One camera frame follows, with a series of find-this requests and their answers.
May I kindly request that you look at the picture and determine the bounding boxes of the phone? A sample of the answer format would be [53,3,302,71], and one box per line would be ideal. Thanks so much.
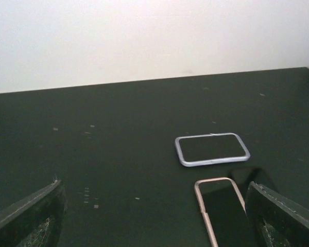
[194,177,256,246]
[175,133,250,167]

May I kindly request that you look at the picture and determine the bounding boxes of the phone in lavender case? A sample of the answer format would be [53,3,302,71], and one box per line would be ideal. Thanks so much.
[175,133,250,167]

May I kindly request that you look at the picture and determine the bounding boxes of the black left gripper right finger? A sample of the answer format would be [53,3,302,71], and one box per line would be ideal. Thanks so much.
[245,182,309,246]

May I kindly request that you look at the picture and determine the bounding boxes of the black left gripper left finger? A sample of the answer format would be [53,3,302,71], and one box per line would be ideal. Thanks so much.
[0,180,67,246]

